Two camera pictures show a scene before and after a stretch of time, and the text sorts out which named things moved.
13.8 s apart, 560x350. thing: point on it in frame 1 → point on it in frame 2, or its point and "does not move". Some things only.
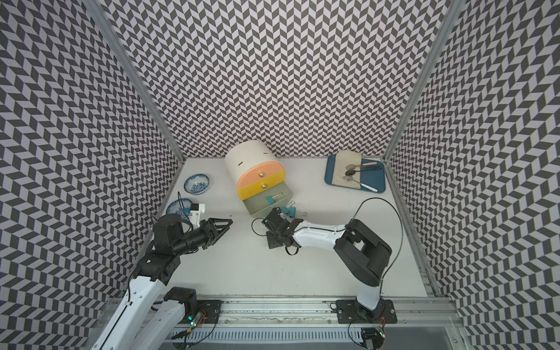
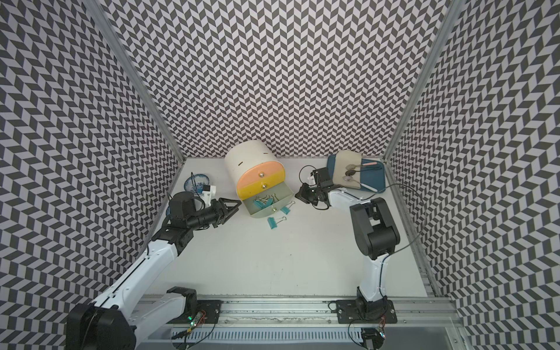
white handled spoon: (349, 178) does not move
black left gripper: (210, 233) → (218, 208)
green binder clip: (293, 212) → (272, 200)
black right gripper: (271, 240) → (302, 195)
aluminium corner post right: (453, 12) does not move
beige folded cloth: (343, 159) does not move
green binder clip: (272, 200) → (261, 205)
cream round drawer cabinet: (258, 175) does not move
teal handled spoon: (353, 172) does not move
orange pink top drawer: (258, 171) does not move
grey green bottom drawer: (275, 197) does not move
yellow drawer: (261, 185) does not move
